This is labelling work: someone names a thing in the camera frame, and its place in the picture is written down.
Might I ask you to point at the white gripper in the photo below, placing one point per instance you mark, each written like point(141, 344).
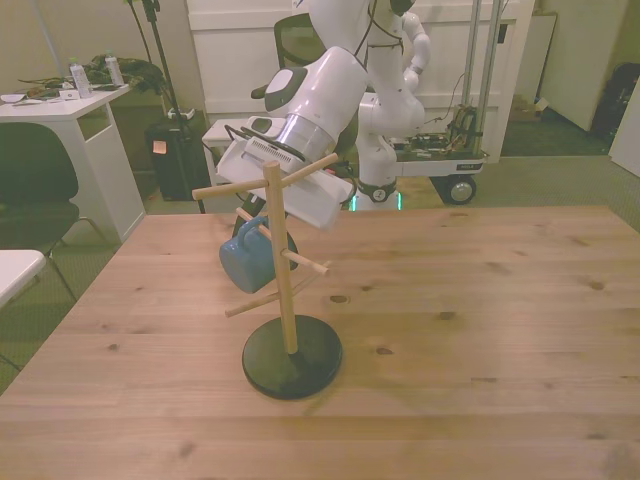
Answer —
point(315, 200)

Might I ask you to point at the blue enamel mug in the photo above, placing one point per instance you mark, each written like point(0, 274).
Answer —
point(245, 265)

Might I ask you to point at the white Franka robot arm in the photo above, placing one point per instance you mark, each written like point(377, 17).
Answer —
point(395, 100)

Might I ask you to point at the wooden mug tree black base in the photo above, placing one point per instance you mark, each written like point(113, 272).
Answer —
point(292, 365)

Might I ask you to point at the small white side table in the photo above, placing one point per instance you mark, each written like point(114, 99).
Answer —
point(220, 132)

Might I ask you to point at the black box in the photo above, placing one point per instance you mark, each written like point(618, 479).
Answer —
point(175, 165)

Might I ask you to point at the orange sticky note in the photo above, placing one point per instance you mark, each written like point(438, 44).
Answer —
point(160, 146)

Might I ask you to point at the white panelled partition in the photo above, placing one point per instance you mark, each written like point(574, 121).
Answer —
point(240, 60)

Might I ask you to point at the white wheeled equipment cart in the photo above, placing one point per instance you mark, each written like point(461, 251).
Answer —
point(440, 162)

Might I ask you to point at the black mesh office chair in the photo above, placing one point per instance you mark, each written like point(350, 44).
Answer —
point(292, 45)

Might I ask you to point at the camouflage cloth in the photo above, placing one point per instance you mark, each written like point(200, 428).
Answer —
point(135, 70)

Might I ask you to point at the black tripod stand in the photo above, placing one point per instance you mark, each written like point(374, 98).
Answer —
point(160, 50)

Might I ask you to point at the clear bottle white label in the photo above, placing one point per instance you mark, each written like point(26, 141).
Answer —
point(114, 67)
point(80, 77)

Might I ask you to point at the small white box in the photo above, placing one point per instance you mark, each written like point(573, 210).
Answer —
point(68, 93)

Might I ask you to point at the white desk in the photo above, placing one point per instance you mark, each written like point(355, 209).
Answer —
point(50, 115)

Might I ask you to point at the black plastic chair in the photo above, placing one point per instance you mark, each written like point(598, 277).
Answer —
point(30, 165)

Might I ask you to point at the white tabletop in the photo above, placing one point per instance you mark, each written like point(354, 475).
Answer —
point(15, 270)

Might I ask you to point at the metal pole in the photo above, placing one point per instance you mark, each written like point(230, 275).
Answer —
point(471, 50)
point(491, 50)

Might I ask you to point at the cardboard box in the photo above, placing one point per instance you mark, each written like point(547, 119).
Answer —
point(527, 107)

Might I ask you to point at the white bowl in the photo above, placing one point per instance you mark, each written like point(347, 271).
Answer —
point(12, 97)

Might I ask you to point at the white board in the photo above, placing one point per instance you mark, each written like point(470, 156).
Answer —
point(627, 145)

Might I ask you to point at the black backpack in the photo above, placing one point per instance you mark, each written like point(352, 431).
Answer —
point(617, 100)

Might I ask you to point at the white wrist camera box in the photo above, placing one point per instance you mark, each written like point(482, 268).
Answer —
point(272, 150)

